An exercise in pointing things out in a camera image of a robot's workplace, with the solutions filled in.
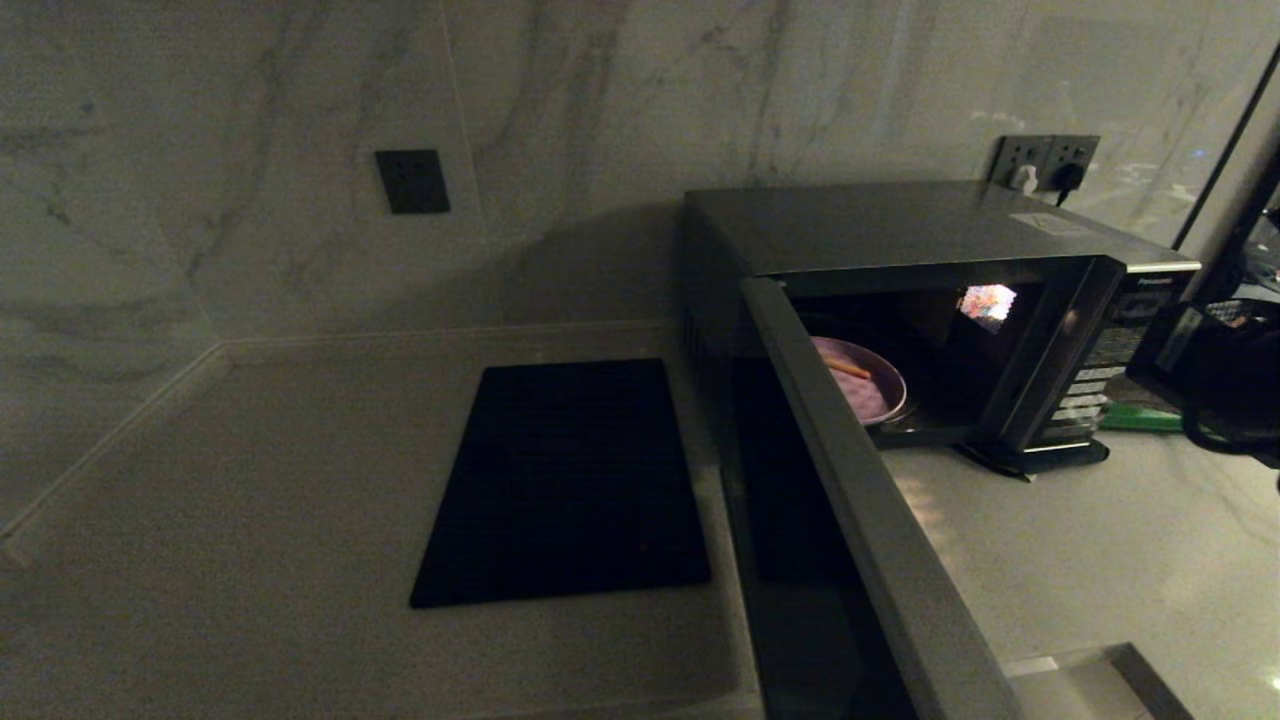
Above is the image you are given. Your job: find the purple plate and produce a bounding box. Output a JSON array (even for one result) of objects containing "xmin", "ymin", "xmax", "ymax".
[{"xmin": 809, "ymin": 336, "xmax": 910, "ymax": 429}]

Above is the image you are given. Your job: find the silver black microwave oven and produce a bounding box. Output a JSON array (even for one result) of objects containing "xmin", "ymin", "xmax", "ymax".
[{"xmin": 680, "ymin": 182, "xmax": 1203, "ymax": 477}]

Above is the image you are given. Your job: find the black induction cooktop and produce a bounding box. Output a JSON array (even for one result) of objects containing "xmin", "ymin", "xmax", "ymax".
[{"xmin": 409, "ymin": 358, "xmax": 713, "ymax": 609}]

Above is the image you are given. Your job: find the green cutting board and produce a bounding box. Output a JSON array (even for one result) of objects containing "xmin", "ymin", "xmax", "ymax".
[{"xmin": 1098, "ymin": 402, "xmax": 1188, "ymax": 434}]

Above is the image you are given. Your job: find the dark single wall socket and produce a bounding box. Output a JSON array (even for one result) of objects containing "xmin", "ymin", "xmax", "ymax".
[{"xmin": 375, "ymin": 149, "xmax": 453, "ymax": 216}]

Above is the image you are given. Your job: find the grey double wall socket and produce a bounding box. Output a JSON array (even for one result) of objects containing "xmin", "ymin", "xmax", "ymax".
[{"xmin": 989, "ymin": 134, "xmax": 1103, "ymax": 195}]

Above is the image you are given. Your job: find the black metal frame post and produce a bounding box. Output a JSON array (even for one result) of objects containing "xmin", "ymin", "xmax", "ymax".
[{"xmin": 1170, "ymin": 45, "xmax": 1280, "ymax": 311}]

